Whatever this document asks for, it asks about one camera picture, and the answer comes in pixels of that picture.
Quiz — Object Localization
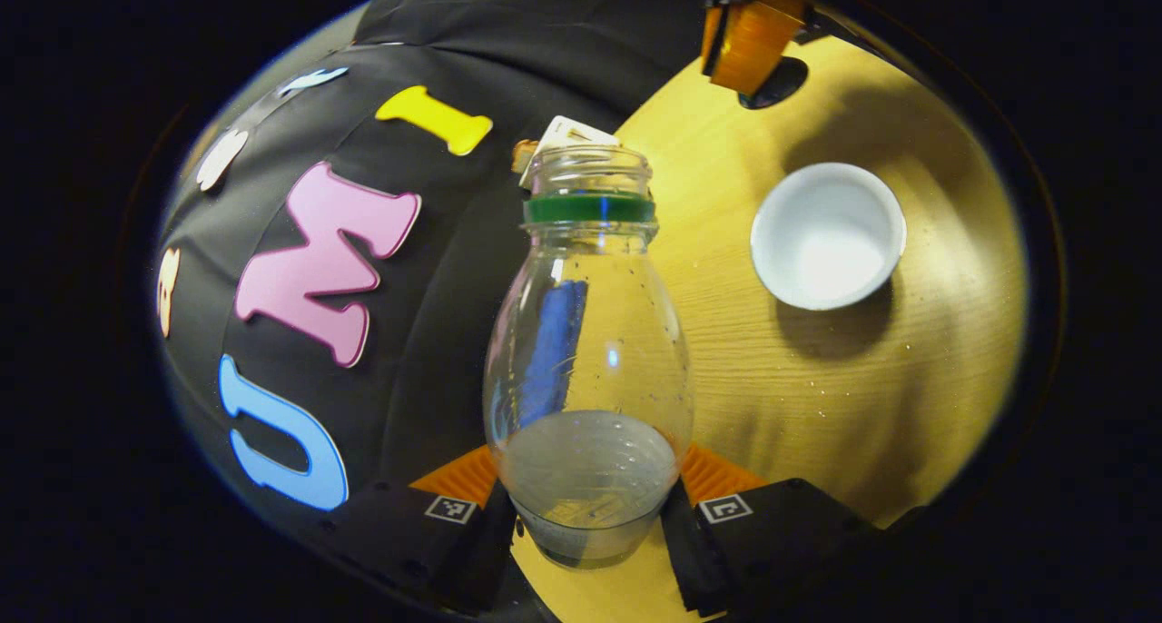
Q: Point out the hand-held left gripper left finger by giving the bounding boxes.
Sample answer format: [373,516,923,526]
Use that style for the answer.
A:
[325,443,520,617]

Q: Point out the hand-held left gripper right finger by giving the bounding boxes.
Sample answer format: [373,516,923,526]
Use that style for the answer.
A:
[661,441,889,620]

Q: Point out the dark blue teacup lid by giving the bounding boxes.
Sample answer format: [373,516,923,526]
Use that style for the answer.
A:
[737,57,810,111]

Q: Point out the white teacup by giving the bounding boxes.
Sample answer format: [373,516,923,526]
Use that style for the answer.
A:
[750,162,908,312]

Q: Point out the clear plastic water bottle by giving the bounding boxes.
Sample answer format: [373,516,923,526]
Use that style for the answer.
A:
[483,144,695,570]

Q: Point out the white toaster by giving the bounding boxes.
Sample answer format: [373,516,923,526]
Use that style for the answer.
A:
[519,114,624,188]

